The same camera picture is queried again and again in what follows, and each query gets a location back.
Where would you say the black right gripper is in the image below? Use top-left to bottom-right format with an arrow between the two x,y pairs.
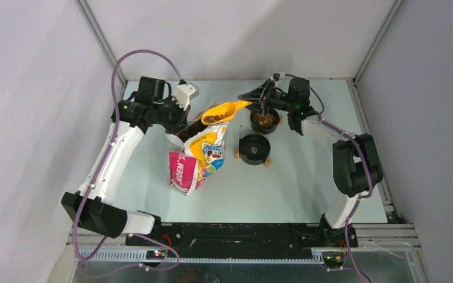
238,80 -> 296,116

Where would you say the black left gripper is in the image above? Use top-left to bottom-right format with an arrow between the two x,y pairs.
153,95 -> 191,136

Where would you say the yellow plastic food scoop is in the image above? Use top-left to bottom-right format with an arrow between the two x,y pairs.
201,100 -> 252,125

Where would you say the cat food bag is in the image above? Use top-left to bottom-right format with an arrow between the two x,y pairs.
166,110 -> 228,195

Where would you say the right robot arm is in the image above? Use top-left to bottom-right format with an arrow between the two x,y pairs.
238,74 -> 384,246

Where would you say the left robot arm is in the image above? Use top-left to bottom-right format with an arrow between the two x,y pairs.
61,77 -> 199,246

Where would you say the pet food kibble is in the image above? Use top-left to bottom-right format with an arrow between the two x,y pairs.
178,111 -> 277,142

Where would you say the black bowl fishbone print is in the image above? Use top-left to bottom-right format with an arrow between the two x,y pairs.
250,108 -> 281,134

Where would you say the black bowl paw print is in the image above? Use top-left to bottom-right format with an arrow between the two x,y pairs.
238,133 -> 271,166

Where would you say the perforated metal strip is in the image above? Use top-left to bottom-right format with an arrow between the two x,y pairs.
90,248 -> 332,264

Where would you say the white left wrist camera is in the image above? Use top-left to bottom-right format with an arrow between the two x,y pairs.
172,80 -> 199,110

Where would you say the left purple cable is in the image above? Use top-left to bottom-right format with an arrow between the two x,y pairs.
71,50 -> 183,272

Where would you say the purple cable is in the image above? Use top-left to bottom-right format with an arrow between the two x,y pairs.
71,50 -> 183,272
283,73 -> 374,283

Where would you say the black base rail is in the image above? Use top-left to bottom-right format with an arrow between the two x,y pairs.
148,222 -> 358,259

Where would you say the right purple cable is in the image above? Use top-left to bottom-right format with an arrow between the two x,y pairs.
283,73 -> 374,283

